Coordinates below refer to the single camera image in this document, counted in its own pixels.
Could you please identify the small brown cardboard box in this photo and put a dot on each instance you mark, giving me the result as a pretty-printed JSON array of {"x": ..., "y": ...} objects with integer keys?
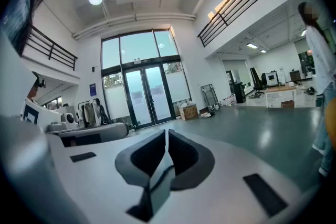
[{"x": 287, "y": 104}]

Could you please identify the large printed cardboard box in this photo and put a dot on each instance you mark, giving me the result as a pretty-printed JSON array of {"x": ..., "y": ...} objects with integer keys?
[{"x": 189, "y": 112}]

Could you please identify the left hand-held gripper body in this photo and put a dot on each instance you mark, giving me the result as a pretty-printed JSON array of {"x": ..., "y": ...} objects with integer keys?
[{"x": 86, "y": 135}]

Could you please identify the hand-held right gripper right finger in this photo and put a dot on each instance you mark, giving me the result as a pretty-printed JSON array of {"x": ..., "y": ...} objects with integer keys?
[{"x": 191, "y": 162}]

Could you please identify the black cabinet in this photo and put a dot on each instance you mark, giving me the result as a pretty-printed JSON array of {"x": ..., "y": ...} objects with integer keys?
[{"x": 239, "y": 93}]

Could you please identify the white round-dial appliance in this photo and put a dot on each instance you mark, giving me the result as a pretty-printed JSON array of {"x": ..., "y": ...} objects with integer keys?
[{"x": 69, "y": 118}]

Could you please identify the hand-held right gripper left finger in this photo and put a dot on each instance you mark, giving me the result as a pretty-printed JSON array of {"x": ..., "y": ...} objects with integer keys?
[{"x": 141, "y": 162}]

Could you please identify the white box machine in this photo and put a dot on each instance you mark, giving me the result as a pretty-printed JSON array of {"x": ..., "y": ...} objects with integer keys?
[{"x": 272, "y": 78}]

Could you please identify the short black balcony railing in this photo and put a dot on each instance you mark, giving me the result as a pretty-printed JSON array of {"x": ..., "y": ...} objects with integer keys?
[{"x": 52, "y": 49}]

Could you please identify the blue wall poster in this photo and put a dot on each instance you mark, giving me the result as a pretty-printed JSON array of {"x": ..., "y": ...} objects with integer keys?
[{"x": 92, "y": 89}]

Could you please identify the yellow wooden table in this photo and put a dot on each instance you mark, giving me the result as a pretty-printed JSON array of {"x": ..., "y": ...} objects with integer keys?
[{"x": 331, "y": 123}]

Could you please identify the person's striped blue shirt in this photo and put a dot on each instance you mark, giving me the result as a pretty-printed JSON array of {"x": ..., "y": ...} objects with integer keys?
[{"x": 15, "y": 8}]

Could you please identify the black office chair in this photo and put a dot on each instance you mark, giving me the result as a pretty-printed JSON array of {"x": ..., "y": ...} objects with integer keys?
[{"x": 258, "y": 84}]

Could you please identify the white desk with wooden top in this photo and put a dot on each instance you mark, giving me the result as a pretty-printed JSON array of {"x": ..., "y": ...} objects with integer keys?
[{"x": 281, "y": 89}]

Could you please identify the glass entrance door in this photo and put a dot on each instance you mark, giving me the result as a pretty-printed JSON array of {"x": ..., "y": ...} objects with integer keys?
[{"x": 144, "y": 86}]

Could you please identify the metal trolley cart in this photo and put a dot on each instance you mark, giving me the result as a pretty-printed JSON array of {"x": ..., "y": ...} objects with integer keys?
[{"x": 210, "y": 97}]

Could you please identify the clothes rack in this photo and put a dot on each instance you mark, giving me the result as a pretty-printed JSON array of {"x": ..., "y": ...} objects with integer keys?
[{"x": 90, "y": 112}]

